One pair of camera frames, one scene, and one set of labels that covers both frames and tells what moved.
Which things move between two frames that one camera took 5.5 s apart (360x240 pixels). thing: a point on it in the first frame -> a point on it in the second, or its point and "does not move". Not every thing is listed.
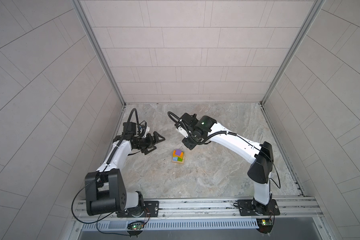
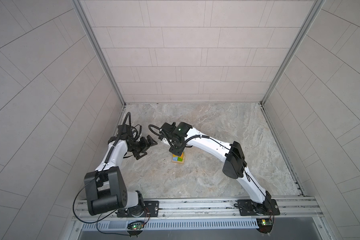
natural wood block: x=178 y=162 does not move
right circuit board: x=265 y=225 does not move
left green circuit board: x=137 y=225 does not move
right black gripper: x=188 y=145 -> x=174 y=151
